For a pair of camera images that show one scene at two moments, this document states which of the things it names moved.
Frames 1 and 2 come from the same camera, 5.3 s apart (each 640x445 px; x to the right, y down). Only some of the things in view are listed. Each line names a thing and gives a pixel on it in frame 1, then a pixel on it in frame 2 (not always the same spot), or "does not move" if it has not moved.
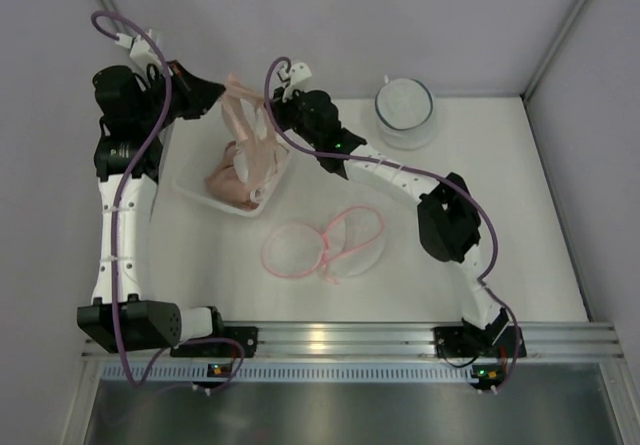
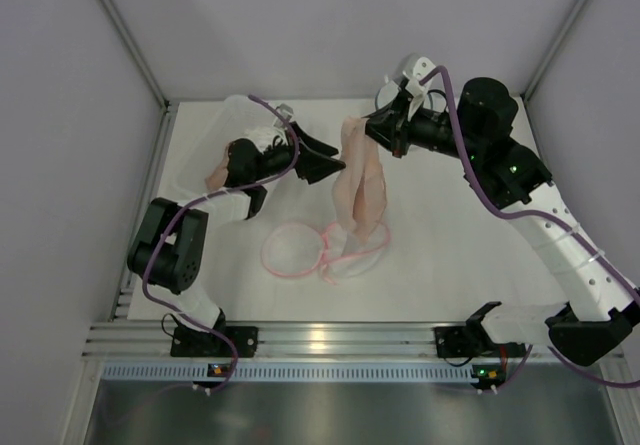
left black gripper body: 188,95 → 301,155
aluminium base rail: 590,340 does not move
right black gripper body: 279,110 → 396,129
